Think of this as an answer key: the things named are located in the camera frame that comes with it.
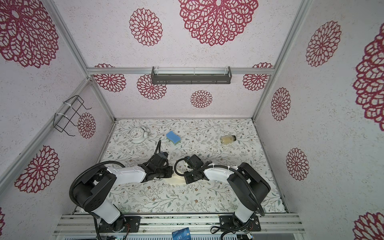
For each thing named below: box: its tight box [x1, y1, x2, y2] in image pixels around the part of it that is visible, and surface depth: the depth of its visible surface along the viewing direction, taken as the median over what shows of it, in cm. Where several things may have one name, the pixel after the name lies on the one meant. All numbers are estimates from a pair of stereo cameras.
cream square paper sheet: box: [162, 172, 188, 185], surface depth 89 cm
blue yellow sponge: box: [166, 130, 182, 146], surface depth 111 cm
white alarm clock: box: [129, 126, 151, 144], surface depth 108 cm
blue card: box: [172, 227, 192, 240], surface depth 73 cm
